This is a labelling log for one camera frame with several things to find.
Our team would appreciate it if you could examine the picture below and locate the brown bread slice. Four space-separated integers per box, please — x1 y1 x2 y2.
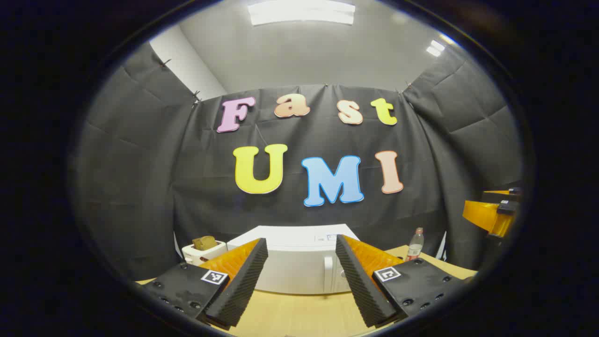
192 235 218 251

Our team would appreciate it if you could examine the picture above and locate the clear plastic water bottle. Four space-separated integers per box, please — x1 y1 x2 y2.
405 227 424 262

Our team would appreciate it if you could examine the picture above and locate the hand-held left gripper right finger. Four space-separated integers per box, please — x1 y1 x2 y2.
335 234 474 328

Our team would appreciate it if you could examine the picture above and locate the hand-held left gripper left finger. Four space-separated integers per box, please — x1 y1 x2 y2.
136 238 269 330

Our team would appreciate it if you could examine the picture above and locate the white toaster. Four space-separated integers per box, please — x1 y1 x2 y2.
182 240 228 266

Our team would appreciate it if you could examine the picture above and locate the white microwave oven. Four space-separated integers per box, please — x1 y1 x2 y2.
226 225 361 295

